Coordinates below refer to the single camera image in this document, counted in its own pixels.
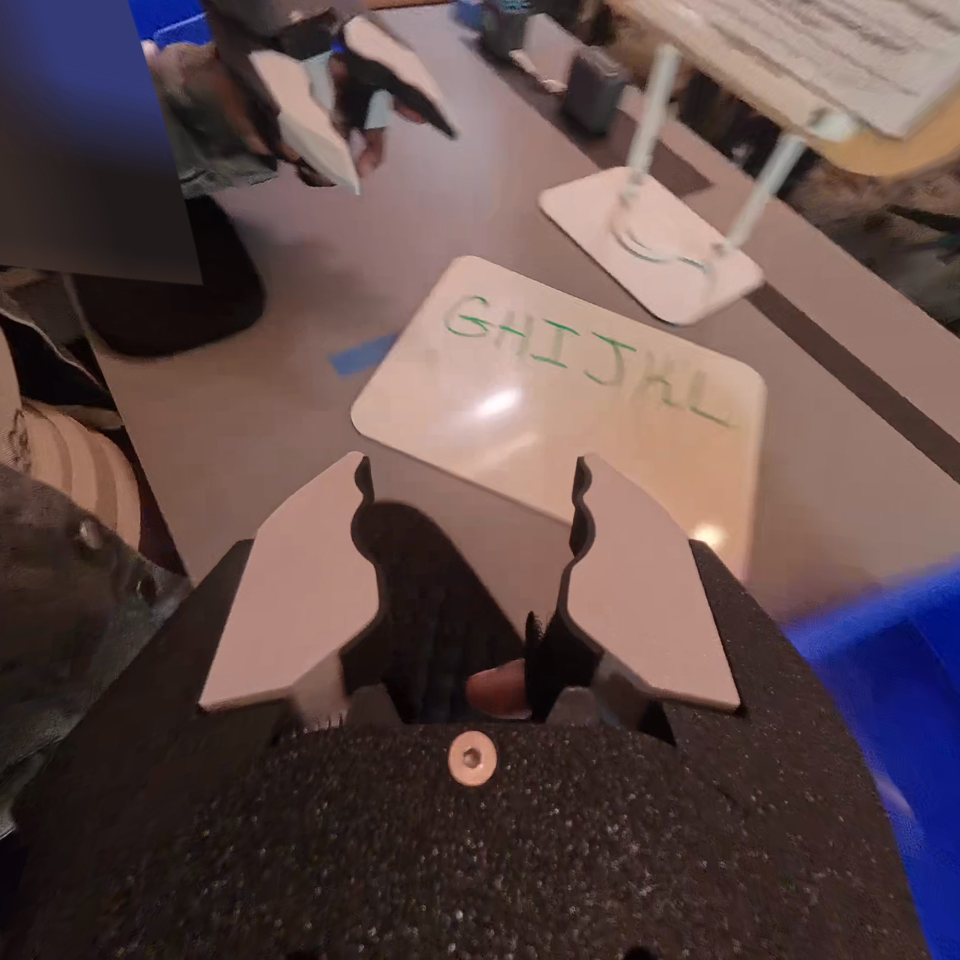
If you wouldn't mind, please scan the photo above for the person's grey jacket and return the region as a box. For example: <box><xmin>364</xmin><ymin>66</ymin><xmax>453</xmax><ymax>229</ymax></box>
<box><xmin>0</xmin><ymin>465</ymin><xmax>192</xmax><ymax>834</ymax></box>

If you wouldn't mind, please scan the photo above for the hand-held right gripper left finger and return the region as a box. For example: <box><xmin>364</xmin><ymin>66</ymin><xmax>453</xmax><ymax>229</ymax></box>
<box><xmin>197</xmin><ymin>450</ymin><xmax>390</xmax><ymax>732</ymax></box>

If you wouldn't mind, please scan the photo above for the grey box device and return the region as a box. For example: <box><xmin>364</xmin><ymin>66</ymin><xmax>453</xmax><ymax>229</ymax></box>
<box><xmin>562</xmin><ymin>46</ymin><xmax>631</xmax><ymax>138</ymax></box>

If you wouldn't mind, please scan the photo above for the white whiteboard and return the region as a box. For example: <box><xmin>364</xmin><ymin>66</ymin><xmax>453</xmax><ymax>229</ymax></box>
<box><xmin>351</xmin><ymin>255</ymin><xmax>768</xmax><ymax>582</ymax></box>

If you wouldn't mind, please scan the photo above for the white metal desk stand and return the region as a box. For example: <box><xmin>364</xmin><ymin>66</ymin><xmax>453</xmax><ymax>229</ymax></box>
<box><xmin>538</xmin><ymin>0</ymin><xmax>960</xmax><ymax>327</ymax></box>

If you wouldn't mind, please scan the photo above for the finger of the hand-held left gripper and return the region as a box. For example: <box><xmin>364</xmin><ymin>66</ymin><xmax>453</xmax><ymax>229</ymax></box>
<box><xmin>339</xmin><ymin>15</ymin><xmax>460</xmax><ymax>141</ymax></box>
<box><xmin>249</xmin><ymin>48</ymin><xmax>363</xmax><ymax>196</ymax></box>

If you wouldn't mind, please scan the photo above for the person's striped shirt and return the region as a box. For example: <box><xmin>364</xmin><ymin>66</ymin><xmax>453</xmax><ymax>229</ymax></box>
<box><xmin>0</xmin><ymin>322</ymin><xmax>144</xmax><ymax>552</ymax></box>

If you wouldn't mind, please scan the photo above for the blue tape strip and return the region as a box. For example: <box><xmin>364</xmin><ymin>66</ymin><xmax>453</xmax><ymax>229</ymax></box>
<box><xmin>330</xmin><ymin>332</ymin><xmax>400</xmax><ymax>376</ymax></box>

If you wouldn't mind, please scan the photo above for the person's left hand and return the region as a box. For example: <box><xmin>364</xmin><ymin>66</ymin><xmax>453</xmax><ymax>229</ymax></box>
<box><xmin>352</xmin><ymin>123</ymin><xmax>391</xmax><ymax>179</ymax></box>

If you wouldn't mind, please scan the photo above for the dark battery charger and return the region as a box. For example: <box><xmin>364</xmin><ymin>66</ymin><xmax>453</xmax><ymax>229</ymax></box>
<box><xmin>480</xmin><ymin>0</ymin><xmax>531</xmax><ymax>60</ymax></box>

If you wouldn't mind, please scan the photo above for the blue plastic storage bin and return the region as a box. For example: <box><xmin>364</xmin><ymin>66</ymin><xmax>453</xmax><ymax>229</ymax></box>
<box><xmin>146</xmin><ymin>0</ymin><xmax>210</xmax><ymax>50</ymax></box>
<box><xmin>780</xmin><ymin>558</ymin><xmax>960</xmax><ymax>960</ymax></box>

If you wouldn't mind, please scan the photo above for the person's left forearm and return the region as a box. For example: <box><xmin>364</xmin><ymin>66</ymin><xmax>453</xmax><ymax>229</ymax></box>
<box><xmin>150</xmin><ymin>41</ymin><xmax>297</xmax><ymax>198</ymax></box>

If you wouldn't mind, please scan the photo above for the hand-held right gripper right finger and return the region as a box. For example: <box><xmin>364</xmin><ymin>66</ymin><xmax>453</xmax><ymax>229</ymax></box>
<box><xmin>523</xmin><ymin>452</ymin><xmax>744</xmax><ymax>729</ymax></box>

